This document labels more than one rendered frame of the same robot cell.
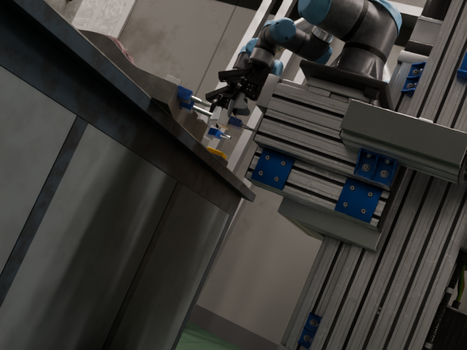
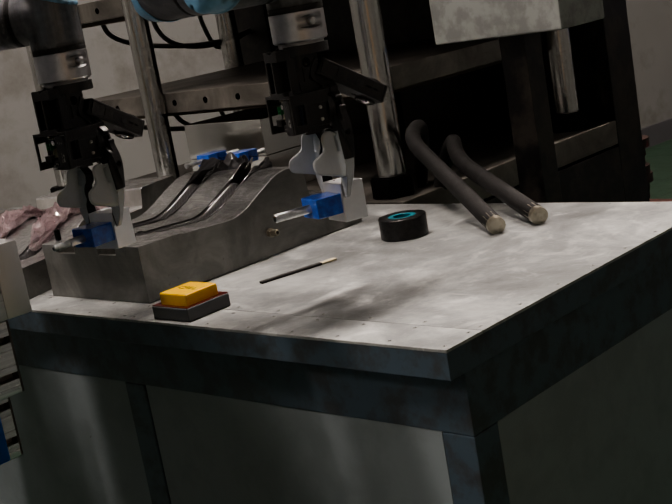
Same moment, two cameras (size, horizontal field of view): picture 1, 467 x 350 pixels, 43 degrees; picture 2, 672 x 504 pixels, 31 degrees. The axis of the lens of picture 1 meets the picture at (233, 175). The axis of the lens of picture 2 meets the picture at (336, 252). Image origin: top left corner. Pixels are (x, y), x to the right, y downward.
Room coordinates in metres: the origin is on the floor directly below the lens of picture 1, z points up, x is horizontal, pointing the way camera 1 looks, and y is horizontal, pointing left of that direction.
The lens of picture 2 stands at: (3.00, -1.33, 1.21)
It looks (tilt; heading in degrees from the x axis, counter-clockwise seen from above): 12 degrees down; 115
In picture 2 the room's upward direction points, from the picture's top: 10 degrees counter-clockwise
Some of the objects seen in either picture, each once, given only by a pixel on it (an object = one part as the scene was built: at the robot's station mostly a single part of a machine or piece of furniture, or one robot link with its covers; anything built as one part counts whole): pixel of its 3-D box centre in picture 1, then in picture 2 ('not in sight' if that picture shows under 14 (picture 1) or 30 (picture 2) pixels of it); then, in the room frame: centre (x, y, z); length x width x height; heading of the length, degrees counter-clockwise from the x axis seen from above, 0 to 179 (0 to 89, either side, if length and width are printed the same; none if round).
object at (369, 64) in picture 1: (357, 71); not in sight; (1.47, -0.18, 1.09); 0.15 x 0.15 x 0.10
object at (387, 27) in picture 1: (372, 29); not in sight; (1.47, -0.18, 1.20); 0.13 x 0.12 x 0.14; 104
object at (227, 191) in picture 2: not in sight; (190, 194); (1.91, 0.41, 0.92); 0.35 x 0.16 x 0.09; 71
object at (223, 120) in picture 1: (238, 124); (88, 236); (1.95, 0.05, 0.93); 0.13 x 0.05 x 0.05; 77
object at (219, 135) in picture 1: (217, 134); (316, 207); (2.29, 0.12, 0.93); 0.13 x 0.05 x 0.05; 54
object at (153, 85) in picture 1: (95, 60); (51, 236); (1.56, 0.46, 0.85); 0.50 x 0.26 x 0.11; 88
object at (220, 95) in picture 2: not in sight; (310, 73); (1.67, 1.50, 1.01); 1.10 x 0.74 x 0.05; 161
